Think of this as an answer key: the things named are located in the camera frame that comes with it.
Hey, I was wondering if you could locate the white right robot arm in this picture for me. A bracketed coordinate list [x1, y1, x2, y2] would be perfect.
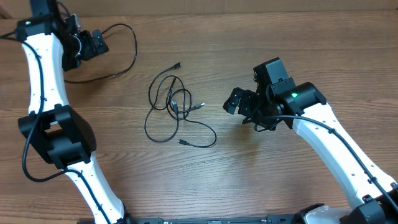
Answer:
[223, 57, 397, 223]

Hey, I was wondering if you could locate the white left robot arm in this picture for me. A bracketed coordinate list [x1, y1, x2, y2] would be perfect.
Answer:
[2, 0, 133, 223]

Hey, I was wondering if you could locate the black usb cable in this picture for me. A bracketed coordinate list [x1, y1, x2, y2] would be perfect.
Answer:
[144, 62, 206, 143]
[166, 76, 218, 149]
[63, 23, 138, 84]

